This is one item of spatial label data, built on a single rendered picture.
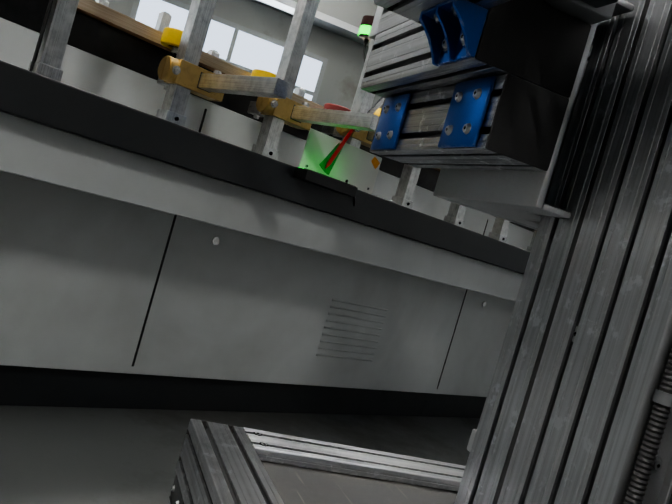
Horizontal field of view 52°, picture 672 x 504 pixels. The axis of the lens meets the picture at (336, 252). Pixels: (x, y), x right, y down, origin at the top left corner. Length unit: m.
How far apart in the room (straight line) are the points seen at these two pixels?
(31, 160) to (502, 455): 0.95
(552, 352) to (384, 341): 1.52
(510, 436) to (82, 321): 1.10
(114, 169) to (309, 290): 0.82
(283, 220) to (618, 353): 1.05
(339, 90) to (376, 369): 4.91
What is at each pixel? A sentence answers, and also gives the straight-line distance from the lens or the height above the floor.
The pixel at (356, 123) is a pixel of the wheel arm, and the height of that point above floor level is 0.81.
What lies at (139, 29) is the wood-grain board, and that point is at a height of 0.88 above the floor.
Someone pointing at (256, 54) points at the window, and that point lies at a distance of 6.79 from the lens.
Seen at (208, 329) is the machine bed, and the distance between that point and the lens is 1.88.
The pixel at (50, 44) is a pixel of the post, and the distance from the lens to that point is 1.36.
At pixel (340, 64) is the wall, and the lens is 7.03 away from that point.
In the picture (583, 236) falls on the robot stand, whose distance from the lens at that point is 0.87.
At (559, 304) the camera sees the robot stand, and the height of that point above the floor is 0.58.
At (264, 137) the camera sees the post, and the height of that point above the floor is 0.74.
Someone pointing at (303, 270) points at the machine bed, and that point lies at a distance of 2.02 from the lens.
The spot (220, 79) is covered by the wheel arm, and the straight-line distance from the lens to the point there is 1.41.
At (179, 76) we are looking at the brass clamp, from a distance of 1.46.
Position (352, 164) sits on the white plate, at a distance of 1.76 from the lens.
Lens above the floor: 0.59
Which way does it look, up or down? 2 degrees down
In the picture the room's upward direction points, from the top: 16 degrees clockwise
